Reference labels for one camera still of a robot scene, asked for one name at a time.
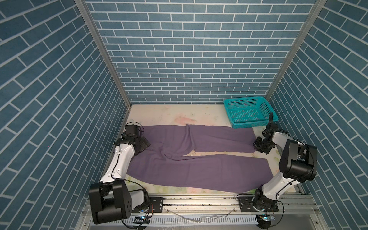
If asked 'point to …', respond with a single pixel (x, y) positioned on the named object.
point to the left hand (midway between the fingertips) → (144, 147)
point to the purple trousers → (162, 164)
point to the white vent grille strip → (206, 220)
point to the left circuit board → (141, 220)
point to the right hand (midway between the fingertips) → (257, 147)
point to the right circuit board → (265, 217)
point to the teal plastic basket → (249, 111)
